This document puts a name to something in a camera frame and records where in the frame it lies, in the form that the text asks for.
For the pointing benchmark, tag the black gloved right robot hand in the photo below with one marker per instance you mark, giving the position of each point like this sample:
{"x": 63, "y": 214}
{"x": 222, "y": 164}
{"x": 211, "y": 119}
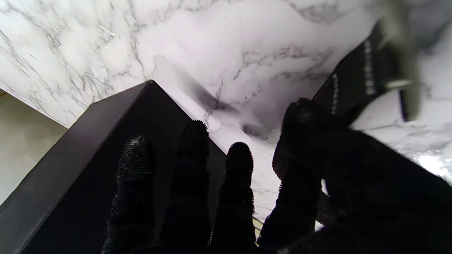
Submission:
{"x": 370, "y": 197}

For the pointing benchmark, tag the dark brown woven belt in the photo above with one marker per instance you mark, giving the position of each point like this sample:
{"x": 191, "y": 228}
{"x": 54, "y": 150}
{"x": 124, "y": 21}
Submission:
{"x": 363, "y": 74}

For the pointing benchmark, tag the black belt storage box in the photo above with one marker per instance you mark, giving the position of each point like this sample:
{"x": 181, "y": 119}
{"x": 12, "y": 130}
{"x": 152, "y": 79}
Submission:
{"x": 88, "y": 169}

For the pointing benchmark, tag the printed room backdrop cloth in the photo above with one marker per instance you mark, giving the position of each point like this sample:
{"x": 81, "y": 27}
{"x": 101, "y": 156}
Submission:
{"x": 21, "y": 141}

